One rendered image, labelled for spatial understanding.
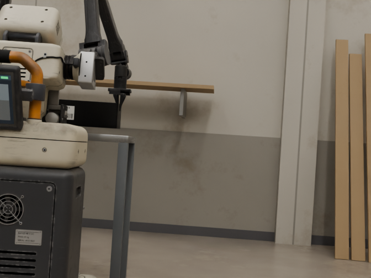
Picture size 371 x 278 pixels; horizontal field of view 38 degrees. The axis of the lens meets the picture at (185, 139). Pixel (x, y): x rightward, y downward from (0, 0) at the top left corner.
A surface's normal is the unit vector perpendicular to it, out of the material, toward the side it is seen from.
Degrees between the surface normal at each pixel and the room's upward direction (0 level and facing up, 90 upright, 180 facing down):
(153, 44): 90
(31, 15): 47
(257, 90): 90
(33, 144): 90
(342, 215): 75
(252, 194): 90
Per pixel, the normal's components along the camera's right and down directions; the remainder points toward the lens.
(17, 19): 0.07, -0.69
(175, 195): -0.07, -0.02
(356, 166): -0.04, -0.30
